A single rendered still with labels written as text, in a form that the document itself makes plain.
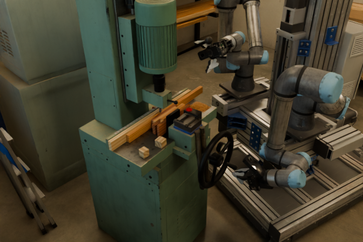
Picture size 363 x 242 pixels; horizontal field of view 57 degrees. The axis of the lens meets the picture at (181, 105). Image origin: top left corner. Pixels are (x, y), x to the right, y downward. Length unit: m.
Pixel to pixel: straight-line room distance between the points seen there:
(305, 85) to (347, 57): 0.80
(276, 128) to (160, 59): 0.59
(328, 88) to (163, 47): 0.67
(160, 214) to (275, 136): 0.69
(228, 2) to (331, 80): 0.84
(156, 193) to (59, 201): 1.16
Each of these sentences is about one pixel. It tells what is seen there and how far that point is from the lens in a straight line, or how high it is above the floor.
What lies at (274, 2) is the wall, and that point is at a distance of 5.01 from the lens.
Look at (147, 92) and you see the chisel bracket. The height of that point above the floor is 1.06.
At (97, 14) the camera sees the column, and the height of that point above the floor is 1.42.
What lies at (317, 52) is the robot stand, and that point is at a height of 1.15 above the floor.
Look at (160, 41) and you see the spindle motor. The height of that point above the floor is 1.35.
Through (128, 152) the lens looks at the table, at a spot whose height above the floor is 0.90.
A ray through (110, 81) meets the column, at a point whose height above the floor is 1.10.
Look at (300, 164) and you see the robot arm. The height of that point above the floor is 0.88.
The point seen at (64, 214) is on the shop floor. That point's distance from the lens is 2.58.
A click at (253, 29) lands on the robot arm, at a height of 1.26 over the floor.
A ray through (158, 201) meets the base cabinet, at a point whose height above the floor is 0.60.
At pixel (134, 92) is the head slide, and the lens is 1.65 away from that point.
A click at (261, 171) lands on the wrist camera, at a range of 1.59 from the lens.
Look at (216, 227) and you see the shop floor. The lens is 2.38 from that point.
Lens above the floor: 1.84
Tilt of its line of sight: 31 degrees down
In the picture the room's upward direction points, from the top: straight up
